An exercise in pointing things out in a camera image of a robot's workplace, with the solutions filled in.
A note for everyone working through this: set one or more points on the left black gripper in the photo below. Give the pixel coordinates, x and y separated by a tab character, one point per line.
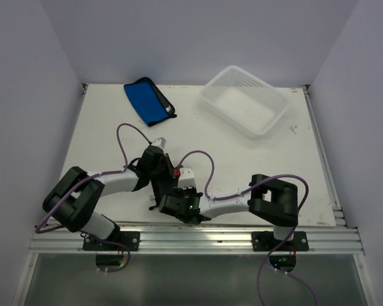
162	157

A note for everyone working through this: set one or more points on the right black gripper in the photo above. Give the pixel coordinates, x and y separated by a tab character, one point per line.
180	190

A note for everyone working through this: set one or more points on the blue and black towel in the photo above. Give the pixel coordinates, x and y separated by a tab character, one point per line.
149	102

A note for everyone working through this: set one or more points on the purple and black towel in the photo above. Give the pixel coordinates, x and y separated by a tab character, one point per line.
162	188

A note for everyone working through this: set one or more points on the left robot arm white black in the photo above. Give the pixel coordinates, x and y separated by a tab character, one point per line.
73	200

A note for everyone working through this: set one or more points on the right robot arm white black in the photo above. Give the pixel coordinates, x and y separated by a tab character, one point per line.
269	198

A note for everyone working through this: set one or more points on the white plastic mesh basket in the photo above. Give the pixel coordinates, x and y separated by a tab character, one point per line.
247	103

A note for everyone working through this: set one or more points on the right wrist camera red cap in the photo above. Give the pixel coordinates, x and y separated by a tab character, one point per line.
185	177

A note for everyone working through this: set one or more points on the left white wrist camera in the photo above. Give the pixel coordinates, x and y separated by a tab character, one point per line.
159	142

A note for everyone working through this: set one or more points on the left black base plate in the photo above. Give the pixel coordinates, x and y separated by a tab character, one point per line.
130	239

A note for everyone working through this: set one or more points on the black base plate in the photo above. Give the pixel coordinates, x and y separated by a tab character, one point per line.
130	239
264	241

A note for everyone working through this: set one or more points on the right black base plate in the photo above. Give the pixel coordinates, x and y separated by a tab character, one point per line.
264	241

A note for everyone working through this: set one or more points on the aluminium mounting rail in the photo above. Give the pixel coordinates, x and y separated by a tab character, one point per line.
205	239

